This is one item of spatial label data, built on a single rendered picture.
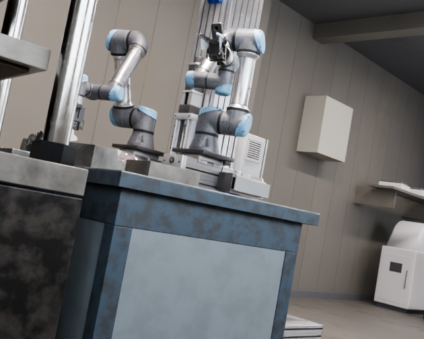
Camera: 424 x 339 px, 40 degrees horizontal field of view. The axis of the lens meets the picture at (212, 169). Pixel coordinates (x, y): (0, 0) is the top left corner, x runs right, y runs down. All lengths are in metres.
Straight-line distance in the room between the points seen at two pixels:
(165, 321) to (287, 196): 5.27
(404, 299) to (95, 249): 6.64
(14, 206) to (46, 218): 0.07
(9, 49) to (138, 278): 0.60
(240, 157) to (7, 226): 2.13
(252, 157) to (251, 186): 0.43
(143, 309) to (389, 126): 7.36
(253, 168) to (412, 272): 4.78
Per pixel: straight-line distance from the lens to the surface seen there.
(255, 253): 1.67
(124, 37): 3.20
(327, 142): 6.77
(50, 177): 1.29
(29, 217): 1.28
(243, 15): 3.34
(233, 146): 3.25
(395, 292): 7.94
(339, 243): 7.74
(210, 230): 1.55
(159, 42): 5.28
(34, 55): 1.40
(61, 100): 1.35
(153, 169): 1.84
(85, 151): 2.13
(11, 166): 1.26
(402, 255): 7.91
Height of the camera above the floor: 0.73
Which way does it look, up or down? 5 degrees up
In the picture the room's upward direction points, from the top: 10 degrees clockwise
